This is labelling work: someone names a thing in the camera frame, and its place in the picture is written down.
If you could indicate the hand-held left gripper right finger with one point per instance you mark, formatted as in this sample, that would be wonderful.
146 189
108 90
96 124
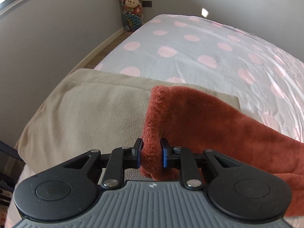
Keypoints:
165 153

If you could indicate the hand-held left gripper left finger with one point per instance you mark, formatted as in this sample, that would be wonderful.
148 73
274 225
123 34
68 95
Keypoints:
137 153

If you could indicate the rust fleece garment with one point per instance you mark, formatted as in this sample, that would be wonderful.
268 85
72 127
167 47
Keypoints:
213 133

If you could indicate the beige folded fleece blanket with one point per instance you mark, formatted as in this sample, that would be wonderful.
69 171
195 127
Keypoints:
83 114

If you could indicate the pink polka dot bed sheet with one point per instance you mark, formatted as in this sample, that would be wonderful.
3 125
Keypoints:
201 47

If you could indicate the dark chair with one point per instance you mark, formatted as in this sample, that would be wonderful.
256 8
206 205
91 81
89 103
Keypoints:
9 166

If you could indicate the column of plush toys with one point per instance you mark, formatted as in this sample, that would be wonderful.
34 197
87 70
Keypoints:
131 4

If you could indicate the dark wall socket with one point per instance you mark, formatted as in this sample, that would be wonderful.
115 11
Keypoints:
147 3

